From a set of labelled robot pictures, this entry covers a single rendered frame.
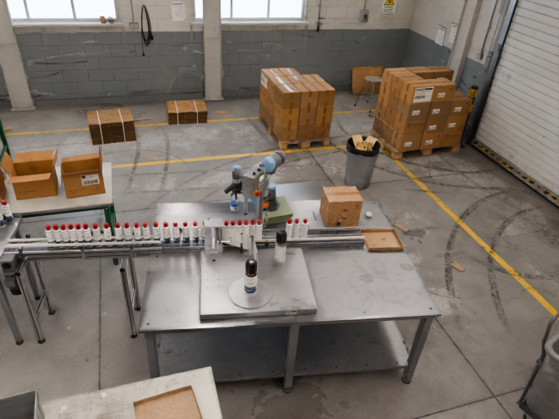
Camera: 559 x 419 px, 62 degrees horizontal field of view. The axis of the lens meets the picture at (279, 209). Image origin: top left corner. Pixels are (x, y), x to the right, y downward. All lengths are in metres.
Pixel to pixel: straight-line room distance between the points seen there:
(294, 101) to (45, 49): 4.14
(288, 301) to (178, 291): 0.79
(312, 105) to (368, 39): 3.00
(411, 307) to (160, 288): 1.81
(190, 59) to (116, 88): 1.40
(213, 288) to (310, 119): 4.26
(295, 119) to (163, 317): 4.43
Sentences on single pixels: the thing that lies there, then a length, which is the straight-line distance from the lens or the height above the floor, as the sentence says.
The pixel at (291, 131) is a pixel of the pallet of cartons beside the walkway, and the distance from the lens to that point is 7.10.
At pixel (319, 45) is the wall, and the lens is 9.31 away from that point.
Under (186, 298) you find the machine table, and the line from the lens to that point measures 3.41.
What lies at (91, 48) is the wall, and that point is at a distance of 8.64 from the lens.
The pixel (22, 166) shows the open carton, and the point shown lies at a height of 0.98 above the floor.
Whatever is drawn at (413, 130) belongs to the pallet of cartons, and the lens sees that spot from 7.20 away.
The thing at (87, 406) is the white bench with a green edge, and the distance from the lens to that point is 3.02.
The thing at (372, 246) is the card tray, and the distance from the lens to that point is 3.99.
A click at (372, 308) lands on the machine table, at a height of 0.83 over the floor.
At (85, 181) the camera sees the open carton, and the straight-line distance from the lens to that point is 4.64.
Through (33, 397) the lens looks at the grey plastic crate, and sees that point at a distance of 2.94.
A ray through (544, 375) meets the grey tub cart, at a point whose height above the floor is 0.56.
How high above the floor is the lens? 3.23
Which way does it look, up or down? 34 degrees down
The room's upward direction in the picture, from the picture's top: 4 degrees clockwise
